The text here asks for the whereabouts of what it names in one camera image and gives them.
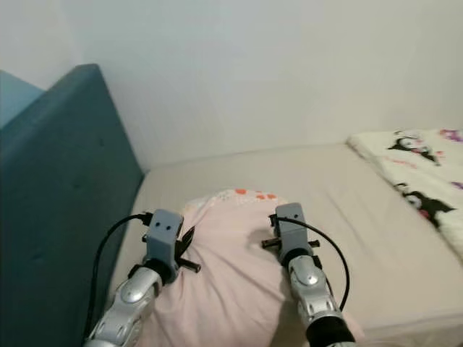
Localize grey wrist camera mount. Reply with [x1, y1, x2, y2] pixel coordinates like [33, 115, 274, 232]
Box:
[145, 210, 184, 265]
[273, 202, 312, 257]

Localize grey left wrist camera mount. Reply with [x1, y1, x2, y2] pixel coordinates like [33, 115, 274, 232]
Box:
[145, 210, 184, 265]

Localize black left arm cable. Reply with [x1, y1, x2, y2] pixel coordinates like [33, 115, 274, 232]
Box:
[85, 212, 153, 340]

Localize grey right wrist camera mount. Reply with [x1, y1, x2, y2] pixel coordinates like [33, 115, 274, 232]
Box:
[273, 202, 312, 257]

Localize cream cartoon print quilt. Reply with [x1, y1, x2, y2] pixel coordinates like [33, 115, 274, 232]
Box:
[347, 129, 463, 232]

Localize teal padded headboard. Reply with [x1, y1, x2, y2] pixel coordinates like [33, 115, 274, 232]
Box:
[0, 64, 145, 347]

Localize pink dotted pillow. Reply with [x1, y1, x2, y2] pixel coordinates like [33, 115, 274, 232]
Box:
[137, 188, 366, 347]

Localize beige sheeted mattress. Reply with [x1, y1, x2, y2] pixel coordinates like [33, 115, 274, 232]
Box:
[109, 142, 463, 347]

